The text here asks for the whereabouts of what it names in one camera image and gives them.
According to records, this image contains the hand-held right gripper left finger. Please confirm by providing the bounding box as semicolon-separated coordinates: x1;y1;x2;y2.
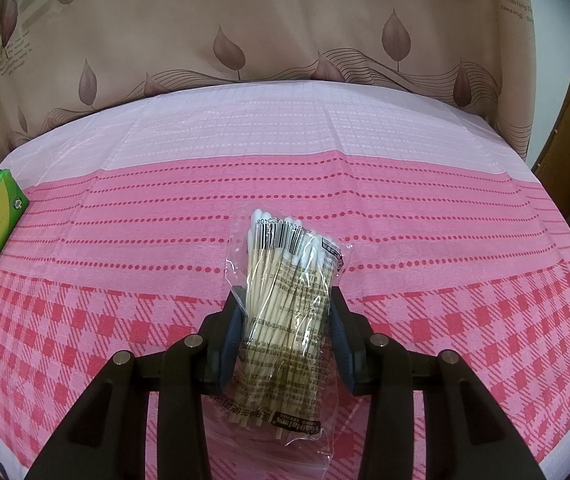
25;292;246;480

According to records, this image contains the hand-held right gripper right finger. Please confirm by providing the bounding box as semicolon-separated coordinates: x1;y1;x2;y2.
330;285;548;480

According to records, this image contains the cotton swab pack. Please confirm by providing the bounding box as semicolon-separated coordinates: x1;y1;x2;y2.
227;206;353;476

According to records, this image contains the beige leaf-print curtain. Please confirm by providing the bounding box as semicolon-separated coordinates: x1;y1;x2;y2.
0;0;570;171

